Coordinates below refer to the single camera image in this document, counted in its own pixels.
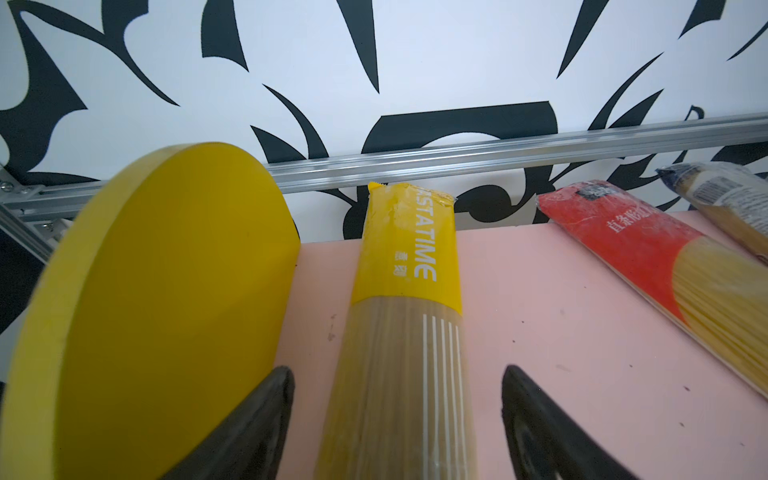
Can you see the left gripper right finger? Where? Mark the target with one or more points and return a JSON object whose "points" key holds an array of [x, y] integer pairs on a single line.
{"points": [[543, 441]]}

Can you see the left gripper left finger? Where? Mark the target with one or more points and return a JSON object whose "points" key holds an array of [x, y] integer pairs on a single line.
{"points": [[249, 442]]}

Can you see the red yellow spaghetti bag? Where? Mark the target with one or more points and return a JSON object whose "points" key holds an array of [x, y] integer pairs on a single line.
{"points": [[715, 294]]}

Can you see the clear blue label noodle pack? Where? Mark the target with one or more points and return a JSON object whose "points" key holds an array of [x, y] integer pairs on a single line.
{"points": [[728, 195]]}

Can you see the yellow wooden shelf unit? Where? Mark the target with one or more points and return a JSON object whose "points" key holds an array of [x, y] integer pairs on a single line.
{"points": [[158, 313]]}

